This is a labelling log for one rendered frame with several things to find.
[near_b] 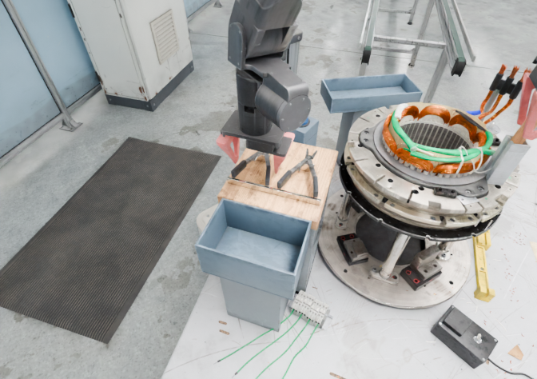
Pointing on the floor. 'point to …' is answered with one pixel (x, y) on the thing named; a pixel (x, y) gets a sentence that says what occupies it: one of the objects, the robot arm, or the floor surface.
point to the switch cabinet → (133, 34)
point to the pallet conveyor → (454, 55)
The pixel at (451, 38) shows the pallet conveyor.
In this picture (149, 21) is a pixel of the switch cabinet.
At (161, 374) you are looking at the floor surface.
